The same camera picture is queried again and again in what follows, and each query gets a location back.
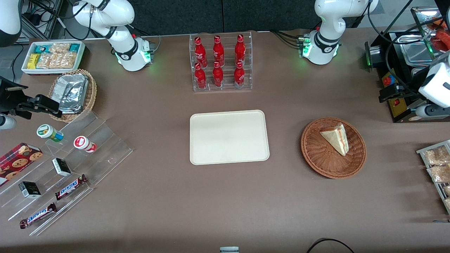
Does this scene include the green lid yogurt cup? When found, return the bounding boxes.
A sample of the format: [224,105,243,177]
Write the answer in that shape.
[37,124,64,143]

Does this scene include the black floor cable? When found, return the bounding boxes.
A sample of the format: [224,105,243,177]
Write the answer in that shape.
[305,238,355,253]

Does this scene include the clear acrylic bottle rack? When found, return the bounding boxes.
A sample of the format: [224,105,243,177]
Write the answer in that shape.
[189,31,253,92]

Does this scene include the black left arm base cables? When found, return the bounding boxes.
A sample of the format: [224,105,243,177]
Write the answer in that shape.
[269,30,303,49]

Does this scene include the black metal cylinder fixture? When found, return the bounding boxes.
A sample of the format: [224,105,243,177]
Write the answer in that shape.
[364,41,387,72]

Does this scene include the silver foil pack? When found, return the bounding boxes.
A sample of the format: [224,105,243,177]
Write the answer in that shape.
[58,86,88,115]
[53,73,89,93]

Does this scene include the cream rectangular tray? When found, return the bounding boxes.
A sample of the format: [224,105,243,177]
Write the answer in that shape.
[189,110,270,166]

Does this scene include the tray of packaged snacks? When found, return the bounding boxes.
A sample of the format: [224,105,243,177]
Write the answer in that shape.
[416,140,450,215]

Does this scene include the small black box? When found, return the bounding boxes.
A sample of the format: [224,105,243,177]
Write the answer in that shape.
[52,158,72,177]
[18,181,42,199]

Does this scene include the black right arm base cables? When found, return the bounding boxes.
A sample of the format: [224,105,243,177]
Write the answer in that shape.
[128,24,161,51]

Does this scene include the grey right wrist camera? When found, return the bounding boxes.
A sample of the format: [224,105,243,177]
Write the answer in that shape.
[0,115,17,130]

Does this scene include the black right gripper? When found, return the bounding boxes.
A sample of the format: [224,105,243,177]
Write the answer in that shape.
[0,77,63,119]

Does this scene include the yellow snack packet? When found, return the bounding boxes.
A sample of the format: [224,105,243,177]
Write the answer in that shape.
[27,53,41,70]

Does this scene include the aluminium frame with cables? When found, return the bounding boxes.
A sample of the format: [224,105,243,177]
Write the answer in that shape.
[20,0,71,40]

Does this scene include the snickers chocolate bar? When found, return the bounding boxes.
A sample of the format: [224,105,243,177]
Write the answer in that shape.
[19,202,57,229]
[55,174,88,201]

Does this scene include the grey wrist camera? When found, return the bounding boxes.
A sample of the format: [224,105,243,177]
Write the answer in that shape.
[415,104,450,119]
[0,115,17,130]

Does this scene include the white snack bin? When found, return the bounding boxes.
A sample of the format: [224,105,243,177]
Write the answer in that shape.
[21,40,86,75]

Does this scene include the clear acrylic stepped display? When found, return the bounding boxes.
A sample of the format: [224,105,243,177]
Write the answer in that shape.
[0,111,134,236]

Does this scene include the black arm base cables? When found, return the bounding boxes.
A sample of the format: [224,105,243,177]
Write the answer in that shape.
[128,24,161,51]
[269,30,303,49]

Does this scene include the light tan wicker basket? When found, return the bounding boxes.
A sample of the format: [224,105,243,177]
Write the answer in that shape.
[48,69,98,123]

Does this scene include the triangular sandwich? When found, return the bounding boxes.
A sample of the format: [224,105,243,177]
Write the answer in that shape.
[319,123,349,156]

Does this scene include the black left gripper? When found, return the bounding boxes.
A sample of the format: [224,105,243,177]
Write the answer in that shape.
[379,79,428,106]

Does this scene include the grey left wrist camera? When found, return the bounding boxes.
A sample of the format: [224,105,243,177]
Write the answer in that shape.
[415,104,450,119]

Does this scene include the red cola bottle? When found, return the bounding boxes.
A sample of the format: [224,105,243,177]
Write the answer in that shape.
[212,61,224,88]
[194,37,207,67]
[234,34,246,65]
[213,35,225,66]
[233,61,245,89]
[194,63,207,89]

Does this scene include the brown round wicker basket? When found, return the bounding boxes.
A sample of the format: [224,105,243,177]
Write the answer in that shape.
[301,117,367,179]

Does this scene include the red lid yogurt cup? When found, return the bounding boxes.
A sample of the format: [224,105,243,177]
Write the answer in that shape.
[73,136,97,153]

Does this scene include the black food warmer appliance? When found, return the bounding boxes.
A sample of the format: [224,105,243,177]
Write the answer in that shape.
[365,5,450,123]

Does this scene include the red cookie box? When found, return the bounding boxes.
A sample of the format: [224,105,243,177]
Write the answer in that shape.
[0,142,43,187]

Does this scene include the clear cracker bag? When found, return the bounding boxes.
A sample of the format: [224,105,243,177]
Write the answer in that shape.
[56,52,78,69]
[36,53,58,69]
[49,43,71,55]

